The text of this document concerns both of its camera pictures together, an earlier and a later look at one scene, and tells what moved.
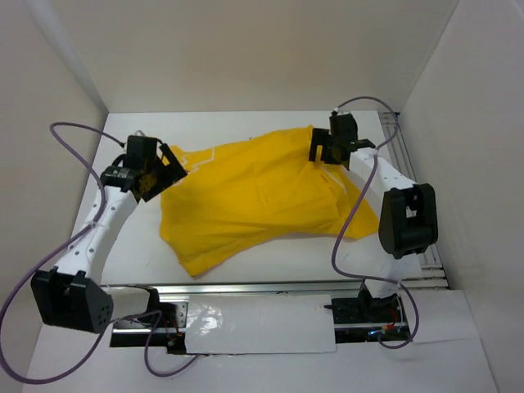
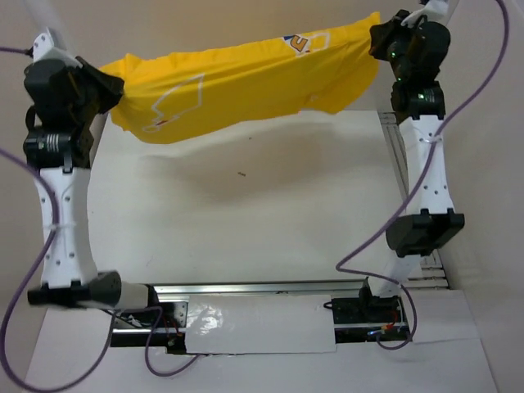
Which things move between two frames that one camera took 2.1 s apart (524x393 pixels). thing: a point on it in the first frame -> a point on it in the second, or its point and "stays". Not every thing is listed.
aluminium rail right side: [428, 273] stays
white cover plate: [259, 323] stays
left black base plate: [166, 315] stays
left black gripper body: [163, 176] -> [94, 97]
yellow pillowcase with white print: [252, 194] -> [322, 70]
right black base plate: [361, 319] stays
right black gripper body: [324, 137] -> [392, 46]
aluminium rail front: [243, 288] stays
